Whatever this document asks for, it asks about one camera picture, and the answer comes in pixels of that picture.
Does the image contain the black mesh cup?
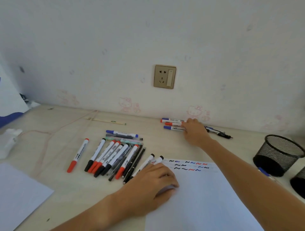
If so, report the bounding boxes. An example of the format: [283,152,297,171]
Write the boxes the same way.
[253,134,305,177]
[289,165,305,199]

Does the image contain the person's left hand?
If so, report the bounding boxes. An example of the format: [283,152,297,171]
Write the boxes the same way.
[114,163,180,218]

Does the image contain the white plastic bag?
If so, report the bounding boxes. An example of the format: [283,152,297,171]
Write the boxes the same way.
[0,64,30,128]

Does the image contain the white paper sheet with squiggles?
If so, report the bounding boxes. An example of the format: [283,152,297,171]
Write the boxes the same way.
[145,158,264,231]

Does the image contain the person's right forearm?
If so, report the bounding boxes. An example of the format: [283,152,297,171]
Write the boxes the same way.
[205,140,305,231]

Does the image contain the blank white paper sheet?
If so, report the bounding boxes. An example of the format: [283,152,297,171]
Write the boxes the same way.
[0,163,55,231]

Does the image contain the crumpled white tissue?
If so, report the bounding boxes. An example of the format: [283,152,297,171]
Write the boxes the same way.
[0,128,23,160]

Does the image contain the light wooden table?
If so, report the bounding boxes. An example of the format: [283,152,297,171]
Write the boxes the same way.
[0,104,305,231]

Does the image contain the gold wall socket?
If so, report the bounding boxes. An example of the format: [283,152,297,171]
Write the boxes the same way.
[153,64,177,90]

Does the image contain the paper-wrapped chopsticks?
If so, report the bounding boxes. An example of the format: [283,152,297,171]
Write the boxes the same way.
[83,117,127,126]

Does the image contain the pile of assorted pens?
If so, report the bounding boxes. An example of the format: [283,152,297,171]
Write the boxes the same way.
[160,117,233,140]

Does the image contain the mint green slim pen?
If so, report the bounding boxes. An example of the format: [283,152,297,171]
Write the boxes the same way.
[105,136,144,146]

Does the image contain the person's right hand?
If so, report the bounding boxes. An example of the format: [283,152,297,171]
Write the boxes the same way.
[181,118,216,150]

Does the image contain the black slim pen silver tip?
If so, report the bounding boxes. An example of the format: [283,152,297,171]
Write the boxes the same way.
[121,144,143,179]
[123,147,146,185]

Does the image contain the black gel pen clear grip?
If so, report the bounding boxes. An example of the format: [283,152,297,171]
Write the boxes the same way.
[106,134,143,141]

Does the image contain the thin pink cord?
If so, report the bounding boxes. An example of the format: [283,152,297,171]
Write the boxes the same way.
[19,110,98,172]

